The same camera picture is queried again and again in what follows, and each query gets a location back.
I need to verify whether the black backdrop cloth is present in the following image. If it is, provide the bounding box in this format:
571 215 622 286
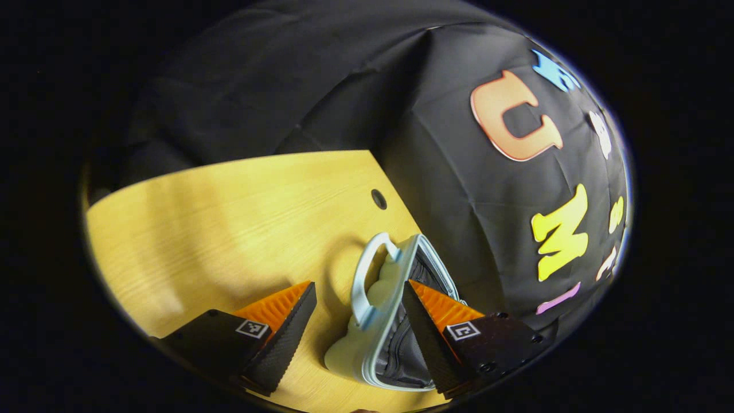
86 0 634 345

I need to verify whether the pale blue suitcase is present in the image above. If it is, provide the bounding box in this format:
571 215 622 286
324 231 468 392

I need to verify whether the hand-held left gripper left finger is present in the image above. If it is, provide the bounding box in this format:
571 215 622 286
150 281 318 396

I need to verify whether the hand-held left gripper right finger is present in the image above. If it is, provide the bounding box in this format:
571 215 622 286
401 279 554 400

